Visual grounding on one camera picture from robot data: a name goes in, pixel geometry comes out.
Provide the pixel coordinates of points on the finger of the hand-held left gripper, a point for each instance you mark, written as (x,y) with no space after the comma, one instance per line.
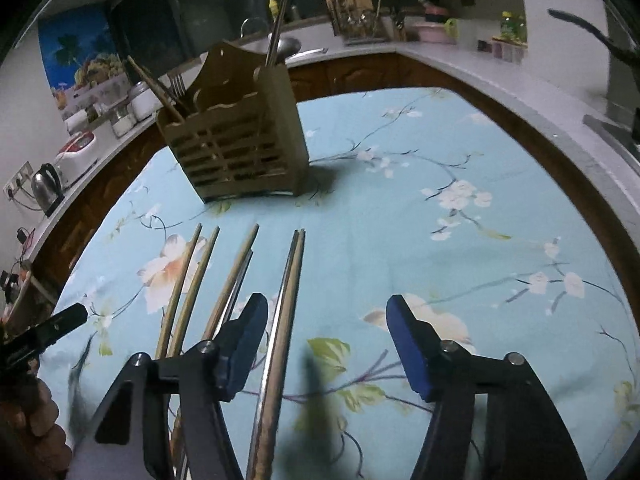
(62,322)

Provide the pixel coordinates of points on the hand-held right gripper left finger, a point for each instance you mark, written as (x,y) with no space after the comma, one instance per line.
(245,347)

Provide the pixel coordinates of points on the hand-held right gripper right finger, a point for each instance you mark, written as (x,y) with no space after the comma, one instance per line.
(407,347)

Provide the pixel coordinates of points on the dark chopstick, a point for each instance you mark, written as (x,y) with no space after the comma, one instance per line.
(239,290)

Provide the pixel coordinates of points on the wooden utensil holder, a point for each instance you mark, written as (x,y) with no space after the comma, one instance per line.
(235,145)

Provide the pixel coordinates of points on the steel fork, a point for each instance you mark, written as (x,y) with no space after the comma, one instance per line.
(177,87)

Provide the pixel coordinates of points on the person's left hand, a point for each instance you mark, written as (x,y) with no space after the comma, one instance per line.
(42,420)

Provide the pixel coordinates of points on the steel electric kettle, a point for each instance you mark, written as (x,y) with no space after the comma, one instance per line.
(47,187)

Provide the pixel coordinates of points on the blue floral tablecloth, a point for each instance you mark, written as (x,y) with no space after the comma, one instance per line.
(400,210)

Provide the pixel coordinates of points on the white and red rice cooker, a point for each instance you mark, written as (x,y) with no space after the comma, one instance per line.
(75,155)

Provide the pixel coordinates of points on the white jar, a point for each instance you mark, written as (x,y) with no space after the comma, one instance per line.
(122,121)

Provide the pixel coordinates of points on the white lidded pot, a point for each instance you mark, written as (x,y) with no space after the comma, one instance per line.
(142,99)

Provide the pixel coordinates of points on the steel kitchen sink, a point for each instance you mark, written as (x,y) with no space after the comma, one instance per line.
(300,50)

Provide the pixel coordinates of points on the seasoning jar set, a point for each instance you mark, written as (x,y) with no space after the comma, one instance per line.
(502,50)

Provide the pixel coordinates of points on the pink pot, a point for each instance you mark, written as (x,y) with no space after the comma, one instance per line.
(435,34)

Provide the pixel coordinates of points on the dish rack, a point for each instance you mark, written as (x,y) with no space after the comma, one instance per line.
(360,27)

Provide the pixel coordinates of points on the green plastic item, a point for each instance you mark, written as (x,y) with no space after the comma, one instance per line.
(452,25)

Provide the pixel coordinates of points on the steel faucet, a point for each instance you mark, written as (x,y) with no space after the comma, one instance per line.
(252,21)

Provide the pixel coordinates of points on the dark kitchen window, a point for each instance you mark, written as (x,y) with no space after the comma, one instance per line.
(210,15)

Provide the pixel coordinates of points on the pink lidded bowl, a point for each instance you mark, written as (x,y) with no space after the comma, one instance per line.
(435,12)

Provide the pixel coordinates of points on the yellow oil bottle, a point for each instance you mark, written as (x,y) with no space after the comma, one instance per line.
(508,25)
(520,27)

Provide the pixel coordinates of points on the yellow dish soap bottle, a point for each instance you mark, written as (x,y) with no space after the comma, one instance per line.
(273,6)

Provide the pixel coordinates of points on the wooden cutting board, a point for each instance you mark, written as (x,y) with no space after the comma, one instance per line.
(350,2)

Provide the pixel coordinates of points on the wall socket strip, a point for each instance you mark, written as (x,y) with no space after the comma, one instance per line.
(17,177)

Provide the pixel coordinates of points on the tropical fruit wall poster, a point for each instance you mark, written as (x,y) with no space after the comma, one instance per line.
(75,50)

